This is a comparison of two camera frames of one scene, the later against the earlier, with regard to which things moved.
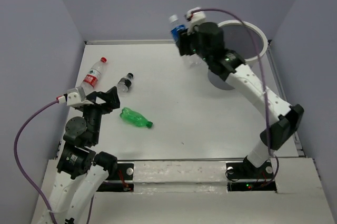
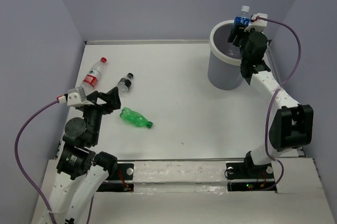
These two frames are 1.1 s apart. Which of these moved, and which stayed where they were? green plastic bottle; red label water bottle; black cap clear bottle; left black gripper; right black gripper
Moved: right black gripper
Stayed: left black gripper; red label water bottle; black cap clear bottle; green plastic bottle
